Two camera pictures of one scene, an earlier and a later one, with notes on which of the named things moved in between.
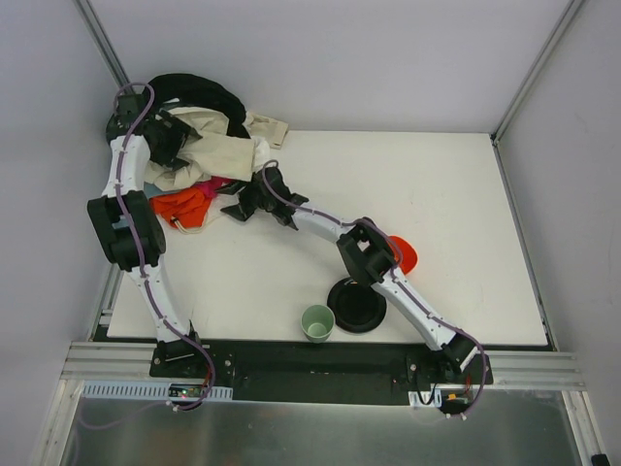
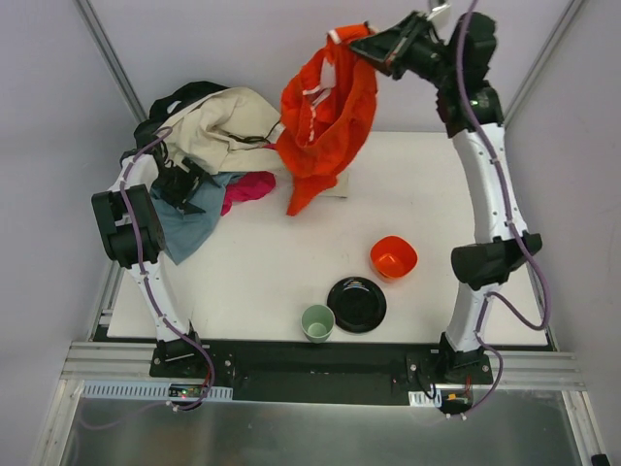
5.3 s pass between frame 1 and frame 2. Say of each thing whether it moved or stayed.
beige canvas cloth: moved
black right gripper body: moved
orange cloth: moved
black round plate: stayed
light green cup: stayed
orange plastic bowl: stayed
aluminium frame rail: stayed
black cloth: moved
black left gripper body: moved
